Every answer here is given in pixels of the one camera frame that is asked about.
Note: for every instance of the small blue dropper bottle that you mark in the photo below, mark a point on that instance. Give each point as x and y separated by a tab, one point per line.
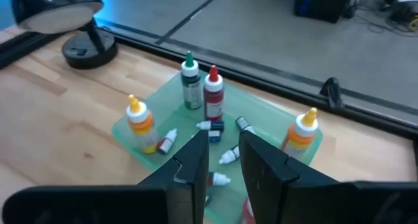
214	136

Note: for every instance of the teal translucent plastic bin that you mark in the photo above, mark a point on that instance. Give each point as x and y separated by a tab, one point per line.
170	116

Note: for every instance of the small white-capped dropper bottle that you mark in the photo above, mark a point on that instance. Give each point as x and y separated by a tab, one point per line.
228	156

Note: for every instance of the black frame clamp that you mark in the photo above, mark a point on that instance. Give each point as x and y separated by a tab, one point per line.
331	93

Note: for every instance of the red-tipped food coloring bottle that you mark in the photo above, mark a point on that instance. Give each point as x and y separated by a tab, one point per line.
214	100

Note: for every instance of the black desk lamp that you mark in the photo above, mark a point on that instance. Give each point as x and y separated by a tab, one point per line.
55	5

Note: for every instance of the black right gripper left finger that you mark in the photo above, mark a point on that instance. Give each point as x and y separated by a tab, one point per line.
189	185

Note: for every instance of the small red-labelled dropper bottle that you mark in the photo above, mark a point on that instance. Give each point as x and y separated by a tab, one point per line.
167	142

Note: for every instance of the green-tipped food coloring bottle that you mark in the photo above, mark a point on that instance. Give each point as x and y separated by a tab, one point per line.
192	87

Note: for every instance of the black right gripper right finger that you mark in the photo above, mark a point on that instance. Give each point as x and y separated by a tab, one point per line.
277	191

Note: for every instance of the black aluminium table frame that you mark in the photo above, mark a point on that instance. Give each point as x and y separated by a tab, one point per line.
261	81

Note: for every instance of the black computer tower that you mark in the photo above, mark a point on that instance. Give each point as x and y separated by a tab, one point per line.
321	5

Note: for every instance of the small black dropper bottle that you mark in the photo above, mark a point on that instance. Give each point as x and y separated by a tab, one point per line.
214	125

